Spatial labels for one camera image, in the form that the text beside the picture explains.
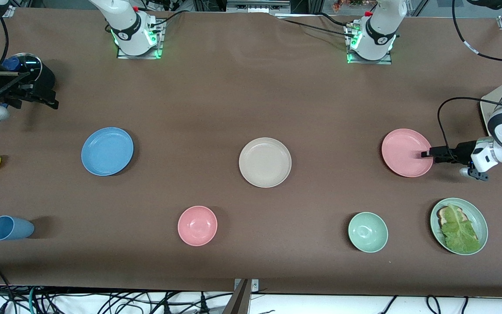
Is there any pink plate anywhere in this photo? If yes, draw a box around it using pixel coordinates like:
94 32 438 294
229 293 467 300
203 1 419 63
381 128 434 178

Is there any green lettuce leaf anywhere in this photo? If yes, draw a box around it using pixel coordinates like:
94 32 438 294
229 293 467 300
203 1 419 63
441 204 482 254

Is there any beige plate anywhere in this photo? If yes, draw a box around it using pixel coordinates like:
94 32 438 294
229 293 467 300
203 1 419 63
238 137 292 188

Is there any blue plate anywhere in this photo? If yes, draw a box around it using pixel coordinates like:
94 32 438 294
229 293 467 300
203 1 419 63
81 127 134 177

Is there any green bowl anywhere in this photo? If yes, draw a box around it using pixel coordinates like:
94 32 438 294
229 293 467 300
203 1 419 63
348 212 389 253

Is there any brown table cover cloth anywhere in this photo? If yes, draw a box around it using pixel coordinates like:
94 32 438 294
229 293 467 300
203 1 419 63
0 7 502 298

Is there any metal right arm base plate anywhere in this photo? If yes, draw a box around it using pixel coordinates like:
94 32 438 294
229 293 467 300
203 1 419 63
116 18 165 60

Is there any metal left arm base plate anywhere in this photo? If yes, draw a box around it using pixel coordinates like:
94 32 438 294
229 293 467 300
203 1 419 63
346 23 393 65

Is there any toast bread slice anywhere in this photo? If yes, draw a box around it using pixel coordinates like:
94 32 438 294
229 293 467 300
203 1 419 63
436 206 465 228

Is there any orange red toy food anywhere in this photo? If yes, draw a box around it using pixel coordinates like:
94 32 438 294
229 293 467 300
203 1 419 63
332 0 367 12

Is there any black left base cable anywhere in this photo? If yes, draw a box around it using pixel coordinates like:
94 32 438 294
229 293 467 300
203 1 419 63
276 16 356 39
315 12 350 27

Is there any pink bowl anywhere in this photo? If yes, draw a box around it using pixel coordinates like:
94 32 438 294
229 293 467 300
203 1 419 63
177 205 218 247

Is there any blue cup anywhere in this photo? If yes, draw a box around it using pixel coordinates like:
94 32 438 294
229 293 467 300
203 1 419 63
0 215 35 241

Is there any green plate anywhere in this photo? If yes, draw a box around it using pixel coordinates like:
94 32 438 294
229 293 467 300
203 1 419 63
430 198 489 256

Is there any dark brown support leg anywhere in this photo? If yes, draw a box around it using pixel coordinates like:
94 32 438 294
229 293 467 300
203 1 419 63
221 279 251 314

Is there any beige toaster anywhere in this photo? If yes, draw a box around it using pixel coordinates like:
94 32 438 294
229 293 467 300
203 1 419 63
479 80 502 131

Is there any black base cable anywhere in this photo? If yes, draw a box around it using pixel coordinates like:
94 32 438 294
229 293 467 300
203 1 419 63
315 12 350 27
149 9 187 30
276 16 356 39

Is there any black right base cable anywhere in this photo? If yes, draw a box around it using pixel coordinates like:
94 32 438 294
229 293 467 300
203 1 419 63
149 9 187 30

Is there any metal clamp bracket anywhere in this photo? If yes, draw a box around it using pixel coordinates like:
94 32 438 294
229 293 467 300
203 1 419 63
234 278 259 292

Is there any black pot with blue handle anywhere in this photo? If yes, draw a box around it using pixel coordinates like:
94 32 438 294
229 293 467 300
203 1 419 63
0 52 56 130

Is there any grey metal frame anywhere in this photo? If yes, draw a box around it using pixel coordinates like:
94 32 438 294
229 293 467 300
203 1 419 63
226 0 292 14

